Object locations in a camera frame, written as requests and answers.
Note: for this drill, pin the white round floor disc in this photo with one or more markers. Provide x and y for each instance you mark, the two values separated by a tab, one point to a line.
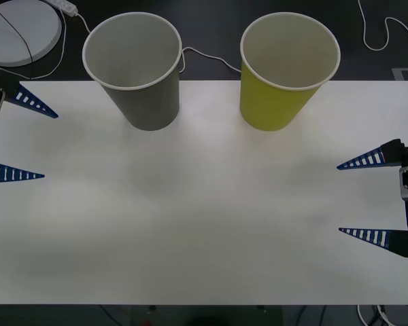
7	40

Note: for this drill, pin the white power strip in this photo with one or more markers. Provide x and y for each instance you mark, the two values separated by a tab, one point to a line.
66	6

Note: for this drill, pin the grey floor marker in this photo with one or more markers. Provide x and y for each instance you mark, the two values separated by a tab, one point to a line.
398	74

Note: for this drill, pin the grey plastic waste bin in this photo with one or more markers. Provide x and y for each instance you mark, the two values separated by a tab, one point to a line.
149	108

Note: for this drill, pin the yellow-green plastic waste bin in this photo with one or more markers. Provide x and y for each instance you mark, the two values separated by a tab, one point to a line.
272	108

